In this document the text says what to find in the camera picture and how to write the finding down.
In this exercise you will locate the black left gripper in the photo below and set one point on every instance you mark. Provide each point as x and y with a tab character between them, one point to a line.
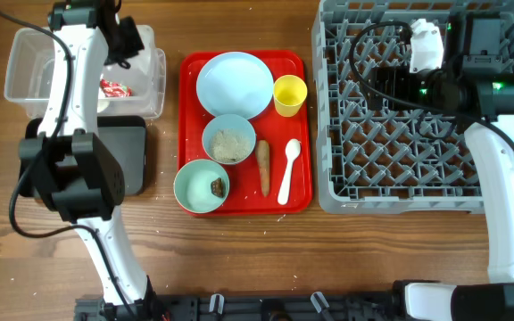
136	41

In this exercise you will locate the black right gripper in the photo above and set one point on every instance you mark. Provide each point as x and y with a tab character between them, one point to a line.
397	78

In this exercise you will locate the yellow plastic cup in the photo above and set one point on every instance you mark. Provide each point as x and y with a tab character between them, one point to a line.
290	93

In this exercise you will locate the light blue bowl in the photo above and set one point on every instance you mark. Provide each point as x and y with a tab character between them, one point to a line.
227	121

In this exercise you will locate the pile of rice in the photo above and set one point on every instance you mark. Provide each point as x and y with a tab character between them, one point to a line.
230	146

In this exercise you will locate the mint green bowl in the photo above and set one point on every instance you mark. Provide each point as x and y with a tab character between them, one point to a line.
192	186

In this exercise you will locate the brown food scrap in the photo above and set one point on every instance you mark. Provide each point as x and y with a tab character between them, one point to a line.
217	188

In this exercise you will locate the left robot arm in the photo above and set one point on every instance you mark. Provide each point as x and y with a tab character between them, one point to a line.
77	28

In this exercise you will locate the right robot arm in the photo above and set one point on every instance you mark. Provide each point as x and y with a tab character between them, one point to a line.
458	72

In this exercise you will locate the grey dishwasher rack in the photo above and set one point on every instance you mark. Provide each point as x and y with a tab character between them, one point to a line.
388	162

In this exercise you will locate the black waste bin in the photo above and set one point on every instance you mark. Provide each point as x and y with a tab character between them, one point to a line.
123	151

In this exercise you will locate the red snack wrapper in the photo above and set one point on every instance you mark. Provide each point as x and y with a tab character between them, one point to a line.
112	89

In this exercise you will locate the clear plastic bin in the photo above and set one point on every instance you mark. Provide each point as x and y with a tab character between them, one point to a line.
30	74

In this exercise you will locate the light blue plate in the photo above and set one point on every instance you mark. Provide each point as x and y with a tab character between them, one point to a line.
235	83

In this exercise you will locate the white plastic spoon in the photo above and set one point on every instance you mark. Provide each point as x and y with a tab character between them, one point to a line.
292	151

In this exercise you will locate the red plastic tray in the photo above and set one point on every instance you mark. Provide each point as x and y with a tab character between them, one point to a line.
245	197

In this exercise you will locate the brown carrot piece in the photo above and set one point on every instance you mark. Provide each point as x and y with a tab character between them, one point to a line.
262	155

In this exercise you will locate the black mounting rail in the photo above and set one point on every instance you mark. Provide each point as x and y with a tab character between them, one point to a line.
373	306

